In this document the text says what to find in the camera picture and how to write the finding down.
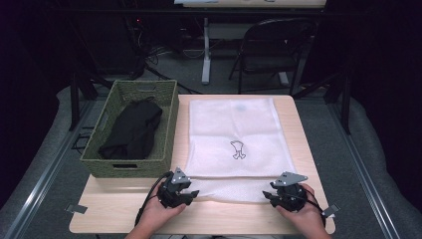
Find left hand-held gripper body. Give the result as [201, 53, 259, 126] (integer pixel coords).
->
[156, 166, 192, 209]

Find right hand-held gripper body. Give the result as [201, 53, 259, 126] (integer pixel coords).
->
[271, 171, 309, 213]

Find black garment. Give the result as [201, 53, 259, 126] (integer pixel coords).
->
[98, 97, 163, 161]

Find green woven basket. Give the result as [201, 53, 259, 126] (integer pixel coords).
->
[80, 79, 180, 179]

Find white mesh laundry bag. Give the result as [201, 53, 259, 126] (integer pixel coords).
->
[183, 97, 298, 204]

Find person's left hand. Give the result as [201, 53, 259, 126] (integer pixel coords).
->
[140, 193, 188, 231]

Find person's right hand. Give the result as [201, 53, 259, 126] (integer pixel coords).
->
[276, 183, 328, 233]

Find metal table clip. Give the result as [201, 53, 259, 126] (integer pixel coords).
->
[65, 203, 89, 215]
[321, 203, 341, 219]

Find black metal stand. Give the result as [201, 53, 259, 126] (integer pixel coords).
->
[292, 71, 352, 135]
[68, 71, 113, 132]

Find white-legged desk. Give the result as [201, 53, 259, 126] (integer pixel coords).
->
[173, 0, 327, 88]

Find black folding chair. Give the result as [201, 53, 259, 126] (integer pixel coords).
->
[228, 18, 317, 98]

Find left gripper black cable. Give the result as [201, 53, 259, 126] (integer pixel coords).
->
[133, 170, 174, 227]

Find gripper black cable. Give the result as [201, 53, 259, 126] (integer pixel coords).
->
[133, 170, 174, 227]
[304, 194, 327, 227]

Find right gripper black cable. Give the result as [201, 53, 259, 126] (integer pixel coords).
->
[304, 194, 327, 227]

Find aluminium floor rail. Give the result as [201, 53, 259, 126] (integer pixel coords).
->
[326, 99, 402, 239]
[1, 99, 98, 239]

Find black wire frame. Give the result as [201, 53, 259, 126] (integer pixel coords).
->
[70, 125, 96, 155]

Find black floor cables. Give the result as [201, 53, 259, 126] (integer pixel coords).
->
[132, 43, 203, 96]

